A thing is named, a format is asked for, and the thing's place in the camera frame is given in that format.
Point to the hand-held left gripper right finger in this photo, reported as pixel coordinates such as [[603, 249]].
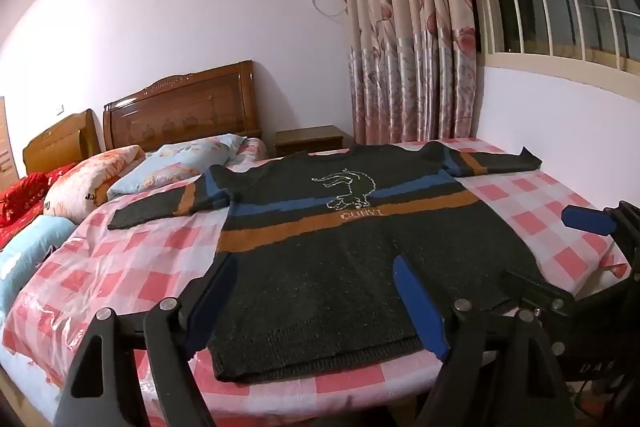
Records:
[[420, 312]]

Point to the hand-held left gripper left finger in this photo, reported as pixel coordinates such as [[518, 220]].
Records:
[[214, 304]]

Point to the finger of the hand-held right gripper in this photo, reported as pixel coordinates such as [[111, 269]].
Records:
[[535, 291], [585, 219]]

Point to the dark grey striped sweater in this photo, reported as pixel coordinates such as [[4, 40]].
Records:
[[325, 267]]

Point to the pink checked bed sheet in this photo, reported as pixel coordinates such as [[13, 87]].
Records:
[[515, 207]]

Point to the light blue floral pillow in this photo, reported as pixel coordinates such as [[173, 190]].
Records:
[[170, 167]]

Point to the orange floral pillow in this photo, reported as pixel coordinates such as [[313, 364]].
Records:
[[80, 187]]

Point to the wooden nightstand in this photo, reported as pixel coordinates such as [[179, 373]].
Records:
[[307, 139]]

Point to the light blue blanket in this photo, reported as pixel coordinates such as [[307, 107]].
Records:
[[25, 252]]

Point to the large wooden headboard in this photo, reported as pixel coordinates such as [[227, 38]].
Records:
[[185, 107]]

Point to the red blanket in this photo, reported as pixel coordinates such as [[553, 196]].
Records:
[[20, 202]]

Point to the small wooden headboard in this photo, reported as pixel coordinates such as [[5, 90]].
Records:
[[60, 142]]

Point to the pink floral curtain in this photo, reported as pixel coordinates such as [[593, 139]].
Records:
[[400, 32]]

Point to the wooden wardrobe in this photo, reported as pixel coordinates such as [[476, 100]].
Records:
[[6, 142]]

